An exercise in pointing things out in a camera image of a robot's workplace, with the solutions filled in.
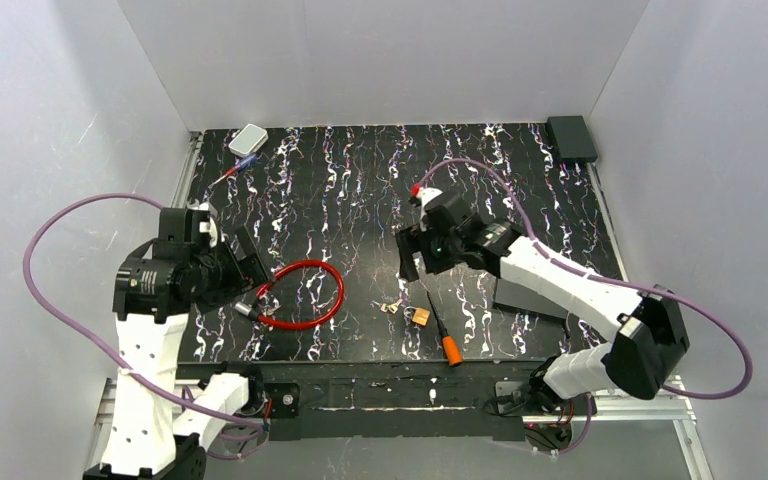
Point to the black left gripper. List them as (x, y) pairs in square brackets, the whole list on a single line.
[(236, 266)]

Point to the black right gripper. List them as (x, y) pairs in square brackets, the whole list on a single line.
[(424, 245)]

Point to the red cable lock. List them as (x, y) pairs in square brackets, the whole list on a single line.
[(326, 297)]

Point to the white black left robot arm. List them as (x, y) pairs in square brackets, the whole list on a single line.
[(189, 263)]

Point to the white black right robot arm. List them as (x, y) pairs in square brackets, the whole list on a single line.
[(644, 333)]

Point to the brass padlock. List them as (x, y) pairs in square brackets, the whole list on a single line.
[(417, 315)]

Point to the blue red pen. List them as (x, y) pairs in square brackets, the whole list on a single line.
[(241, 164)]

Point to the dark grey flat plate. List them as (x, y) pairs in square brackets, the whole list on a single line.
[(514, 298)]

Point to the white rectangular box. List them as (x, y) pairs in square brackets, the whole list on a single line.
[(248, 140)]

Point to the black box in corner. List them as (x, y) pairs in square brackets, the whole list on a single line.
[(571, 139)]

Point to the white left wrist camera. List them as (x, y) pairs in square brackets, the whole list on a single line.
[(209, 226)]

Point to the orange handled screwdriver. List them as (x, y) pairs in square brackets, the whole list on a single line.
[(451, 350)]

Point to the aluminium frame rail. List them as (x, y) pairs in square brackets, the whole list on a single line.
[(417, 399)]

